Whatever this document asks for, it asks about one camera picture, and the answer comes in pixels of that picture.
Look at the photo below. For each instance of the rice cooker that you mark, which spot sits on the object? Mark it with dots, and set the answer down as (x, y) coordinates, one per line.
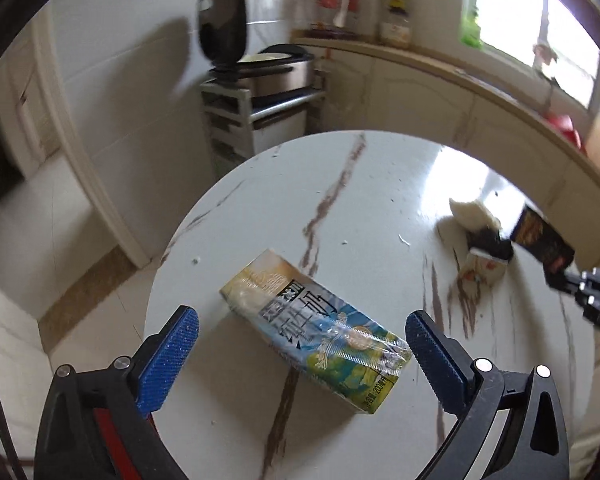
(260, 55)

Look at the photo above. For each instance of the white spoon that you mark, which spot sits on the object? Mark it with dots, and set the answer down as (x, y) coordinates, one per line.
(341, 10)

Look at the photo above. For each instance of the green bottle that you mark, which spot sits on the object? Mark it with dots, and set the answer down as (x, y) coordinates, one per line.
(471, 30)

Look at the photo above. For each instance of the milk carton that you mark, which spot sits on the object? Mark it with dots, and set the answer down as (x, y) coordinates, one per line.
(315, 330)

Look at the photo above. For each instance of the grey storage rack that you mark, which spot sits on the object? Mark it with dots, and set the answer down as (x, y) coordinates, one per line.
(260, 115)

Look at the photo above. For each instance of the white paper scrap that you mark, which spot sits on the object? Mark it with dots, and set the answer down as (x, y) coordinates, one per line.
(472, 215)

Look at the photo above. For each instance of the window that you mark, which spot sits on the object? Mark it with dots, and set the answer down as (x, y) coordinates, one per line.
(530, 10)

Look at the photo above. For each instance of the metal faucet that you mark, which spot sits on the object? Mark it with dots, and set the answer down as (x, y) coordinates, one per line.
(545, 70)

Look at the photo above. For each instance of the cream kitchen counter cabinets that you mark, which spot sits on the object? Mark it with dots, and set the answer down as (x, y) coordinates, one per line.
(430, 95)

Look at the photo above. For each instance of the white door frame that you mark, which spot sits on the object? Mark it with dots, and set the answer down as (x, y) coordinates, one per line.
(80, 160)

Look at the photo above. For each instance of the black snack packet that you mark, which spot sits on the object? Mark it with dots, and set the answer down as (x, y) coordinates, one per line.
(540, 237)

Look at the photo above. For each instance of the glass jar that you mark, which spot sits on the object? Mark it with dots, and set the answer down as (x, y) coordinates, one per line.
(396, 30)

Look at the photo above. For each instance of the red plastic basin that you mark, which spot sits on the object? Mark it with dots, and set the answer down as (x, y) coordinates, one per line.
(565, 132)

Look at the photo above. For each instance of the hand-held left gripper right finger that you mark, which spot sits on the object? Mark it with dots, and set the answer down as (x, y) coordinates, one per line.
(436, 355)

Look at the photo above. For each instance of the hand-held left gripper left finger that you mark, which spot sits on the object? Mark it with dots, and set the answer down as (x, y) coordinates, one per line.
(170, 355)

